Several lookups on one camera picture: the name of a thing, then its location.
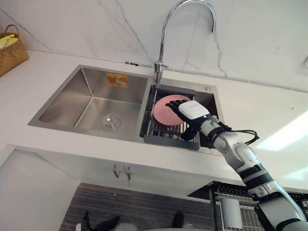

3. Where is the chrome gooseneck faucet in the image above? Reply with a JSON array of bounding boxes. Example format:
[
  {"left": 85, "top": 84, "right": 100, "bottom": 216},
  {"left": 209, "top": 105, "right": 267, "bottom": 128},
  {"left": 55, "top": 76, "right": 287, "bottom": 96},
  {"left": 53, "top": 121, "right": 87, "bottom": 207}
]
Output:
[{"left": 154, "top": 0, "right": 218, "bottom": 84}]

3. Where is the robot body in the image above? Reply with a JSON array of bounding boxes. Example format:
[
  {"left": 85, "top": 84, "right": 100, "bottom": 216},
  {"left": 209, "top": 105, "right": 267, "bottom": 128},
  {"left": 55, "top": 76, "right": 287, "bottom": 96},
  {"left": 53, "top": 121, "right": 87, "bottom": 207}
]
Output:
[{"left": 74, "top": 210, "right": 194, "bottom": 231}]

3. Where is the dishwasher wire rack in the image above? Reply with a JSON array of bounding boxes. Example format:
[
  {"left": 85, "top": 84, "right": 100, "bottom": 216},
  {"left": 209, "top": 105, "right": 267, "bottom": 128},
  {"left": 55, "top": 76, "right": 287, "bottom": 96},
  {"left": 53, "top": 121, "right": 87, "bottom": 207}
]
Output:
[{"left": 208, "top": 182, "right": 308, "bottom": 231}]

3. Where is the round sink drain strainer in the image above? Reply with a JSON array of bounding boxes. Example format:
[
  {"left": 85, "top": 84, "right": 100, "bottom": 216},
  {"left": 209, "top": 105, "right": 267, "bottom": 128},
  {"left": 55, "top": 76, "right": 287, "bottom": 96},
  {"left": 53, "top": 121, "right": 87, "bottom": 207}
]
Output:
[{"left": 99, "top": 115, "right": 121, "bottom": 130}]

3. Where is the yellow item in basket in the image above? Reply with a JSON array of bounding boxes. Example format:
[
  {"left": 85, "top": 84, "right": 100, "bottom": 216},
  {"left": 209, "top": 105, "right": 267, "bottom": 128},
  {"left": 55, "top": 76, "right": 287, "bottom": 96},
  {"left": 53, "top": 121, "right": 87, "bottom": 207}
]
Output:
[{"left": 0, "top": 33, "right": 19, "bottom": 50}]

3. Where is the orange sticker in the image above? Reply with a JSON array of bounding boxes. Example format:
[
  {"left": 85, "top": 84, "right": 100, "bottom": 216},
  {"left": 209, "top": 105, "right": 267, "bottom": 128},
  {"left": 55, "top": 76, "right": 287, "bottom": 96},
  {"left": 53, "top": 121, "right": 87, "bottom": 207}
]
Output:
[{"left": 105, "top": 73, "right": 128, "bottom": 87}]

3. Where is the black dishwasher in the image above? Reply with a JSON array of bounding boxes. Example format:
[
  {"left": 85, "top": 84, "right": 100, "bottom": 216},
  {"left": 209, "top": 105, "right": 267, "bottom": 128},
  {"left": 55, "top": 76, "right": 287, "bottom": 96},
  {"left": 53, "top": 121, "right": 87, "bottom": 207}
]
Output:
[{"left": 186, "top": 180, "right": 308, "bottom": 231}]

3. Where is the grey sink drain rack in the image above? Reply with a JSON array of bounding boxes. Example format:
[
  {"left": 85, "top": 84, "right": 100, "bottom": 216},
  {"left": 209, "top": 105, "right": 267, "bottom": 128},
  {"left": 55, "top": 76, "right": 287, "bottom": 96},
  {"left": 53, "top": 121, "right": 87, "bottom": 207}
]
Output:
[{"left": 143, "top": 84, "right": 201, "bottom": 152}]

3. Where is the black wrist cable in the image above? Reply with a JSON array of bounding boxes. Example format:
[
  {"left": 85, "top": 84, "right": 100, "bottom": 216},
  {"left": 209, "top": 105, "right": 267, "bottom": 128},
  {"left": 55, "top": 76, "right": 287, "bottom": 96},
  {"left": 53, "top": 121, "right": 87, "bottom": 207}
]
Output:
[{"left": 226, "top": 128, "right": 260, "bottom": 145}]

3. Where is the woven wicker basket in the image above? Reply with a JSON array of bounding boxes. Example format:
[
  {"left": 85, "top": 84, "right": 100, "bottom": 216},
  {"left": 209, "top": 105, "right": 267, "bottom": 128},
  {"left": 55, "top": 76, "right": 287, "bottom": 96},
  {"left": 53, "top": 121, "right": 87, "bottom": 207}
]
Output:
[{"left": 0, "top": 24, "right": 30, "bottom": 78}]

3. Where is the pink cup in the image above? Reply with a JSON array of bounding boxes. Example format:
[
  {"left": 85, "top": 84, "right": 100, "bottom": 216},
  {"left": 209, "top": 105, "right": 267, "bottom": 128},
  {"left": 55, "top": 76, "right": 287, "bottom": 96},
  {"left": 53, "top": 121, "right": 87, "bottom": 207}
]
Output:
[{"left": 154, "top": 95, "right": 191, "bottom": 126}]

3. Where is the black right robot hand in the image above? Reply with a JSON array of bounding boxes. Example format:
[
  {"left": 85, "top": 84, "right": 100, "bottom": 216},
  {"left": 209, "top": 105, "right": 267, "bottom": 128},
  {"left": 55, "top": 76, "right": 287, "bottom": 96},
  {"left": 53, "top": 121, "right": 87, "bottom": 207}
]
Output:
[{"left": 166, "top": 100, "right": 213, "bottom": 141}]

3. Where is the white cup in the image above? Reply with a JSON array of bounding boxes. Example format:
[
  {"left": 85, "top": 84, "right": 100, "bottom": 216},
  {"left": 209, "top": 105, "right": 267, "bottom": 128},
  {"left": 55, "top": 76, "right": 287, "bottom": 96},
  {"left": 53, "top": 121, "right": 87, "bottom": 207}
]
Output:
[{"left": 219, "top": 195, "right": 242, "bottom": 229}]

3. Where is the stainless steel double sink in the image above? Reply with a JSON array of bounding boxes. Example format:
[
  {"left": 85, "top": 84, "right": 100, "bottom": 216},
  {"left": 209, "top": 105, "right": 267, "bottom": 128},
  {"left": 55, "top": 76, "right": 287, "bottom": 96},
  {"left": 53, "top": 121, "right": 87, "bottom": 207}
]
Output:
[{"left": 27, "top": 64, "right": 226, "bottom": 151}]

